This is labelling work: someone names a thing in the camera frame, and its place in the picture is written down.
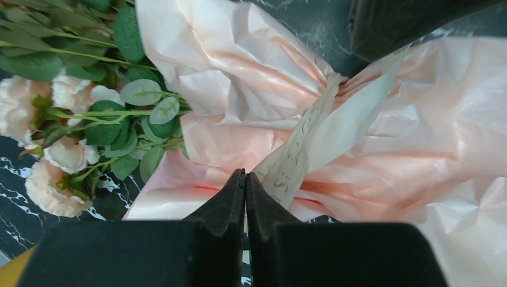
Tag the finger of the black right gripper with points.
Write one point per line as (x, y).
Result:
(377, 28)

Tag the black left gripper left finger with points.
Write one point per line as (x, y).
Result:
(203, 249)

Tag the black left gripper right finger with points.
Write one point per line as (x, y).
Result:
(288, 252)

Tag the cream ribbon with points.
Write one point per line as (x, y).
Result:
(324, 133)

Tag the pink wrapping paper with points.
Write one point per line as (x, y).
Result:
(435, 156)

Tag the yellow cylindrical vase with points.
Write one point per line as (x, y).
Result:
(12, 270)

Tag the pink rose bouquet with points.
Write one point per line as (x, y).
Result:
(83, 98)

